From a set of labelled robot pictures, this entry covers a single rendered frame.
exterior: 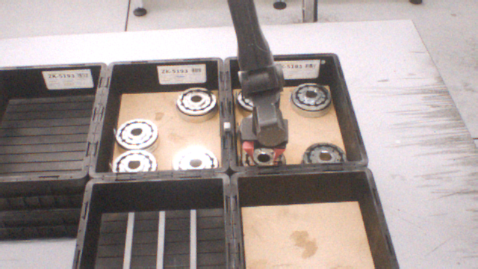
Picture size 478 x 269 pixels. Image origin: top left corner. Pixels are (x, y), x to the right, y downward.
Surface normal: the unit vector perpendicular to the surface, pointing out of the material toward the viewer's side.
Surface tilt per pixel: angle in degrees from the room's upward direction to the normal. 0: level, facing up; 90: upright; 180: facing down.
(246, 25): 83
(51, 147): 0
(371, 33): 0
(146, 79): 90
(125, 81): 90
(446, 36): 0
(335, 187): 90
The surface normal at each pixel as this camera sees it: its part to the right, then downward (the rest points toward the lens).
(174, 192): 0.05, 0.70
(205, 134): -0.01, -0.71
